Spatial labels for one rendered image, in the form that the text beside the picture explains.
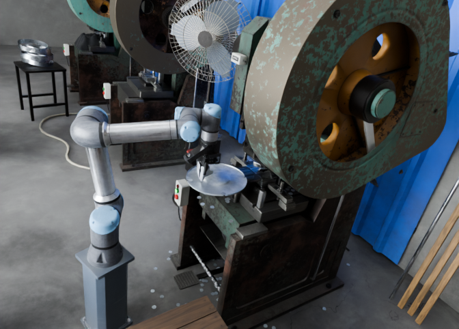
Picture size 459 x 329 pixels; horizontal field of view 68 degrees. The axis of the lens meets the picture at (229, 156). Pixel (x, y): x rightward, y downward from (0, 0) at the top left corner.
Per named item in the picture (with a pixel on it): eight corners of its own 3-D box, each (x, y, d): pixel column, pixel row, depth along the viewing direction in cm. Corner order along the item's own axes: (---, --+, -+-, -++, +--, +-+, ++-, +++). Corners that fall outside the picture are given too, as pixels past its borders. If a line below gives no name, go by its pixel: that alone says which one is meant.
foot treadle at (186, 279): (179, 295, 181) (179, 289, 179) (171, 282, 188) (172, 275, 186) (266, 264, 212) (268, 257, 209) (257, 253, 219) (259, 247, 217)
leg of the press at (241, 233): (220, 345, 172) (251, 196, 132) (209, 326, 180) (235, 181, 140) (343, 287, 219) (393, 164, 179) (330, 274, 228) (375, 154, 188)
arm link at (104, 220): (87, 248, 143) (86, 222, 137) (93, 226, 155) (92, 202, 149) (117, 248, 145) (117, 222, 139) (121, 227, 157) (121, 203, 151)
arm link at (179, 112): (175, 112, 134) (203, 115, 136) (175, 103, 144) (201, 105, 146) (174, 131, 137) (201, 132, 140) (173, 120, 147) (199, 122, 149)
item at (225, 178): (182, 164, 171) (182, 163, 170) (236, 162, 179) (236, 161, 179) (192, 198, 147) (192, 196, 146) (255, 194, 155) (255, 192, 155)
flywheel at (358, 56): (469, -66, 97) (450, 121, 144) (406, -64, 111) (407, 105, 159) (275, 76, 83) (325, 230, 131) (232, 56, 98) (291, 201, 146)
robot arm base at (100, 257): (99, 273, 144) (98, 255, 140) (80, 254, 152) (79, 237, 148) (130, 256, 155) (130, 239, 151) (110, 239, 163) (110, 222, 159)
